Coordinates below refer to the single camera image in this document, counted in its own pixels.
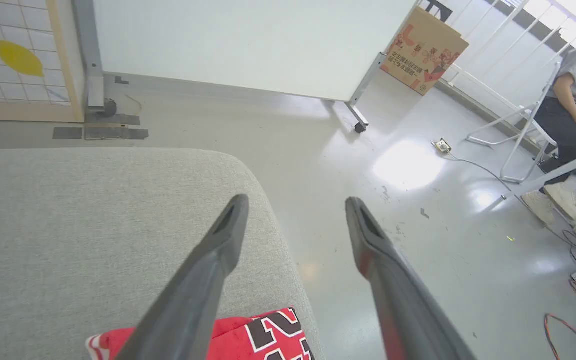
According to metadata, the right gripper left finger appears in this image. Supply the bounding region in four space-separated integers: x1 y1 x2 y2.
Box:
114 193 250 360

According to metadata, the orange floor cable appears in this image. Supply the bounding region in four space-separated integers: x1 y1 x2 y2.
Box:
543 312 576 359

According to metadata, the seated person grey shirt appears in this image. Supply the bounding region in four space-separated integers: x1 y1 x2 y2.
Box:
520 34 576 240

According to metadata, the printed cardboard box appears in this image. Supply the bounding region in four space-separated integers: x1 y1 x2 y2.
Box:
380 6 470 96

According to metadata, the white metal chair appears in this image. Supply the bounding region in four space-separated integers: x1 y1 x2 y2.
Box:
466 60 564 185

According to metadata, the large dark floor tape patch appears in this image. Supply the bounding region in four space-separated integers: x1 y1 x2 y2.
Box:
84 114 149 141

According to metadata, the whiteboard on grey stand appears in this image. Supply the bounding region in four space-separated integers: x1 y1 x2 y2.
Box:
71 0 421 135

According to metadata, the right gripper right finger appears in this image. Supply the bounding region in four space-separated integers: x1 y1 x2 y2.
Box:
345 196 478 360

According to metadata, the small dark floor tape patch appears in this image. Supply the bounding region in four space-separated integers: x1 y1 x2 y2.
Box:
52 127 84 140

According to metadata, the grey metal bar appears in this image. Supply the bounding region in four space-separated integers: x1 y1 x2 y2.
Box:
500 144 576 201

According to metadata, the thin grey floor cable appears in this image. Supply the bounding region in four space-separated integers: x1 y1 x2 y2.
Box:
445 151 576 268

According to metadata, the red basketball jersey white trim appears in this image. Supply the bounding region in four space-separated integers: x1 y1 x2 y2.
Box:
85 307 316 360

